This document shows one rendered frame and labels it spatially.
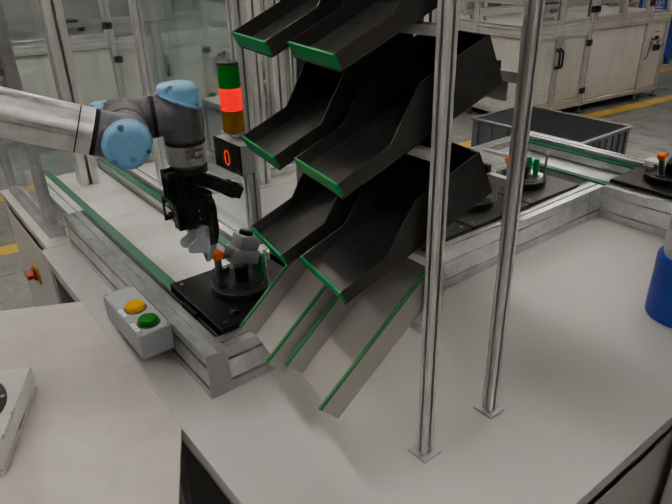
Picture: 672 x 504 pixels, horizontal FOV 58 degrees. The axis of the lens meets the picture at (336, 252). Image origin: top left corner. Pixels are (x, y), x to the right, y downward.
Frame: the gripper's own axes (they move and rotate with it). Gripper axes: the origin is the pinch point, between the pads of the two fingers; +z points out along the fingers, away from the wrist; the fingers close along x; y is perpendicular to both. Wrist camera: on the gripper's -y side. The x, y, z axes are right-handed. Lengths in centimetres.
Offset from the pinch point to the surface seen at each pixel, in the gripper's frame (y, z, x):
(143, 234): -4, 16, -53
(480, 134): -192, 30, -86
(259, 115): -60, -4, -78
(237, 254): -5.0, 0.9, 2.2
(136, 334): 18.3, 11.6, 0.6
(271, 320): -0.3, 5.4, 22.2
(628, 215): -124, 18, 26
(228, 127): -16.4, -20.2, -17.5
